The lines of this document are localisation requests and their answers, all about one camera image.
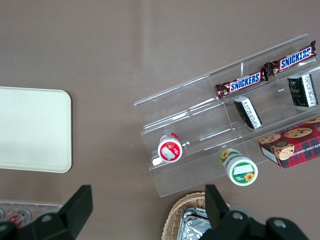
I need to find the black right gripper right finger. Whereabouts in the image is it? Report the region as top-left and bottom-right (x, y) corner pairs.
(199, 184), (309, 240)

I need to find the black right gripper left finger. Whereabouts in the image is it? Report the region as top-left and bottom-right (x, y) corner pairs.
(0, 184), (94, 240)

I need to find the oval light wicker basket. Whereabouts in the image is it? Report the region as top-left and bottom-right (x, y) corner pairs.
(161, 191), (214, 240)

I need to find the cream plastic tray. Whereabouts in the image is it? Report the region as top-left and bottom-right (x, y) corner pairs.
(0, 86), (73, 174)

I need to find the clear acrylic bottle rack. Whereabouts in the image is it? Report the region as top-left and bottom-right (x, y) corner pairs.
(0, 199), (64, 227)

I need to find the aluminium foil container stack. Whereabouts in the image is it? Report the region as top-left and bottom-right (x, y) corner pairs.
(180, 206), (213, 240)

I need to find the red cola bottle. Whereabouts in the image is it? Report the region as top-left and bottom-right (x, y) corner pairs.
(9, 209), (33, 230)

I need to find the green lid yogurt cup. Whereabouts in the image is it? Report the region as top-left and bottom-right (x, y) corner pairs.
(219, 148), (259, 187)

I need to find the red lid yogurt cup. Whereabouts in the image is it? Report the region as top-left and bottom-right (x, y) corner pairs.
(157, 132), (185, 164)

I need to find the red plaid cookie box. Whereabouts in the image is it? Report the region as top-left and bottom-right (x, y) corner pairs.
(258, 116), (320, 170)

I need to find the small black snack box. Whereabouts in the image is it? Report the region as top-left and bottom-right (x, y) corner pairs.
(233, 95), (264, 130)
(286, 73), (320, 108)

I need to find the clear acrylic stepped snack stand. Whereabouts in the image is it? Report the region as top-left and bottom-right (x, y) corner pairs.
(133, 33), (320, 198)

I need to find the Snickers chocolate bar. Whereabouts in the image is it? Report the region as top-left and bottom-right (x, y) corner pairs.
(263, 40), (318, 77)
(215, 69), (269, 101)

